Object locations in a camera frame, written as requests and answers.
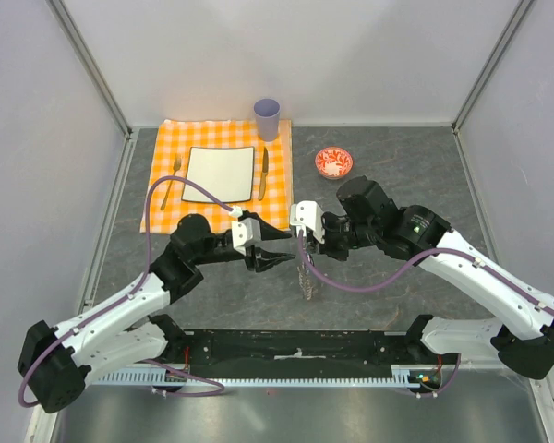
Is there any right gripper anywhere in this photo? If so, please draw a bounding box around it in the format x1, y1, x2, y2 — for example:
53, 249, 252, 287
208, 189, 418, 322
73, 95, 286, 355
306, 212, 379, 262

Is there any chain of metal keyrings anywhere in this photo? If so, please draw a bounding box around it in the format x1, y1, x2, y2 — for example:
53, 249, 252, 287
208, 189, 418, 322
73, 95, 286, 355
296, 251, 318, 302

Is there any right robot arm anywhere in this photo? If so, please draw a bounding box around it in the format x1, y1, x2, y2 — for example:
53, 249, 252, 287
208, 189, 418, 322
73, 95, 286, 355
290, 176, 554, 379

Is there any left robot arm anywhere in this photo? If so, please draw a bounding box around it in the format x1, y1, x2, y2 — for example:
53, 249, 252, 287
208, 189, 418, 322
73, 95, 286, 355
18, 211, 293, 413

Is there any orange checkered cloth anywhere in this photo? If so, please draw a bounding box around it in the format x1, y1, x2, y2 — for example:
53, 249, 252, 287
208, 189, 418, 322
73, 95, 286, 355
142, 120, 293, 234

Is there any white square plate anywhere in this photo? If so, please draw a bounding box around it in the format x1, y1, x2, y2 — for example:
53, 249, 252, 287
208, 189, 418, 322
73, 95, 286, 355
186, 147, 255, 203

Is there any red patterned bowl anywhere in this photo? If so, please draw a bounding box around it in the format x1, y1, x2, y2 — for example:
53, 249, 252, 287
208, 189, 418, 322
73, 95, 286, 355
315, 147, 354, 180

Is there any gold knife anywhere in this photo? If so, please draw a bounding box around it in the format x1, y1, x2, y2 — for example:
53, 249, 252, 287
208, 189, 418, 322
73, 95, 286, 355
258, 147, 269, 200

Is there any gold fork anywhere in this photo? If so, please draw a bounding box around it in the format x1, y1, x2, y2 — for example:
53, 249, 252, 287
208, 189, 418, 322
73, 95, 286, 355
160, 154, 182, 211

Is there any lilac plastic cup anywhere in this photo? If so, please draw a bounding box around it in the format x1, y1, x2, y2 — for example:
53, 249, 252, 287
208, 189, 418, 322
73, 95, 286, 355
253, 98, 281, 142

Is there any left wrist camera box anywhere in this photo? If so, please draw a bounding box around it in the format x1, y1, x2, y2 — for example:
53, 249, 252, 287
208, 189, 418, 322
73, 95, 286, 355
231, 218, 261, 256

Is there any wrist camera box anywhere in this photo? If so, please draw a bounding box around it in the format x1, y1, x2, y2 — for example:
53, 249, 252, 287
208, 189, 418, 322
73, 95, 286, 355
231, 218, 261, 256
289, 200, 325, 245

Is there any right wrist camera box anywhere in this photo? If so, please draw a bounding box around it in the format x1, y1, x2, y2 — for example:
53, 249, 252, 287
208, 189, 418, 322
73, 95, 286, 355
289, 200, 325, 245

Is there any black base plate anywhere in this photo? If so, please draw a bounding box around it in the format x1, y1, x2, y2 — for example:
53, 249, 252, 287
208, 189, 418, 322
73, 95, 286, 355
156, 329, 442, 369

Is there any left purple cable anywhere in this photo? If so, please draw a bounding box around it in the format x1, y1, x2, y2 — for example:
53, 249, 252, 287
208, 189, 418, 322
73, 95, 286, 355
18, 176, 244, 407

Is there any purple cable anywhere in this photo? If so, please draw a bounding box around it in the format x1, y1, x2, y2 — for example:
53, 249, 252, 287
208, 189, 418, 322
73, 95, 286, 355
18, 176, 244, 407
297, 230, 554, 399

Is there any slotted cable duct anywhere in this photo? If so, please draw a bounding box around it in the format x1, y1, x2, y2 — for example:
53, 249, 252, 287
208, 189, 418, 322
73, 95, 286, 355
93, 365, 420, 389

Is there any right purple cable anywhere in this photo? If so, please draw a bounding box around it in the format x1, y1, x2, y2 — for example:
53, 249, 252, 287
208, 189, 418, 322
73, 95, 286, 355
297, 230, 554, 399

